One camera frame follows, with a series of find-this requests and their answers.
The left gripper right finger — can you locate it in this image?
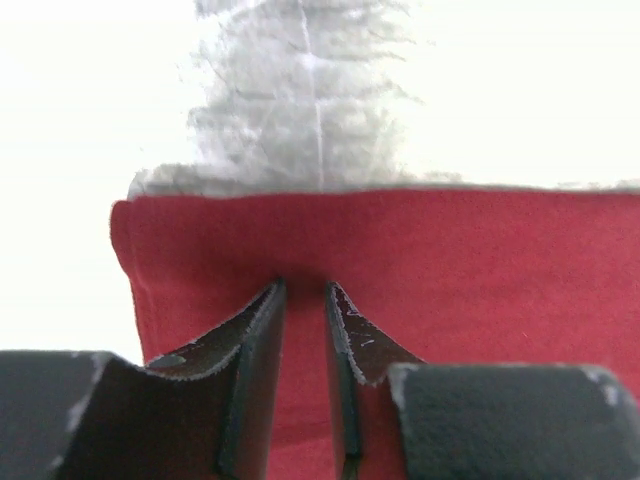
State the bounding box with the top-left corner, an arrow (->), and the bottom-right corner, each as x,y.
325,282 -> 422,479

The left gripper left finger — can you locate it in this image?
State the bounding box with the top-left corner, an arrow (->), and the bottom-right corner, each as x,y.
146,279 -> 286,479

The dark red t shirt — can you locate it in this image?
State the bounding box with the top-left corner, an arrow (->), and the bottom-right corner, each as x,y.
111,190 -> 639,479

